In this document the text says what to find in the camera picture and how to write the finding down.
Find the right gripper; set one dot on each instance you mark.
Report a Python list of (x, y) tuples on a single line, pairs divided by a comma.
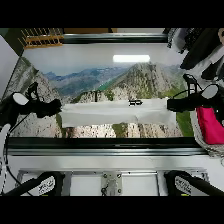
[(181, 103)]

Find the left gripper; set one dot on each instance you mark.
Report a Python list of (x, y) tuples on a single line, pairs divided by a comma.
[(49, 108)]

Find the white garment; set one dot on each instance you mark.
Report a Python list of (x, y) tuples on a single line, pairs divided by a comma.
[(110, 113)]

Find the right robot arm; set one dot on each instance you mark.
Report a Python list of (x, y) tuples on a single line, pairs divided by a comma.
[(213, 95)]

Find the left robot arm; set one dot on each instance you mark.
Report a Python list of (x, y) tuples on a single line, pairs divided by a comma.
[(13, 106)]

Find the heap of clothes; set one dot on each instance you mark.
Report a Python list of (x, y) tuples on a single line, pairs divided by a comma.
[(176, 38)]

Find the pink garment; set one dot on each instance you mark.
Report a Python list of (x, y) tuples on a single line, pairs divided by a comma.
[(210, 126)]

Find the grey checked garment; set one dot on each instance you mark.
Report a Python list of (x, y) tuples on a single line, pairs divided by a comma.
[(203, 146)]

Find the black garment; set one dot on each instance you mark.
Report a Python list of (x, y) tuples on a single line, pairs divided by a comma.
[(201, 50)]

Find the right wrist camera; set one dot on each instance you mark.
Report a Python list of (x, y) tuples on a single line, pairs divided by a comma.
[(190, 83)]

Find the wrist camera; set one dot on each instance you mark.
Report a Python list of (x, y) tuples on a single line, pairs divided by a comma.
[(190, 83), (32, 90)]

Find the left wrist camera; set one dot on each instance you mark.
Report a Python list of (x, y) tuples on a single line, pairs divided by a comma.
[(32, 90)]

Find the silver frame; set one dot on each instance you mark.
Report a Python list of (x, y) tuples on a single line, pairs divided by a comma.
[(110, 152)]

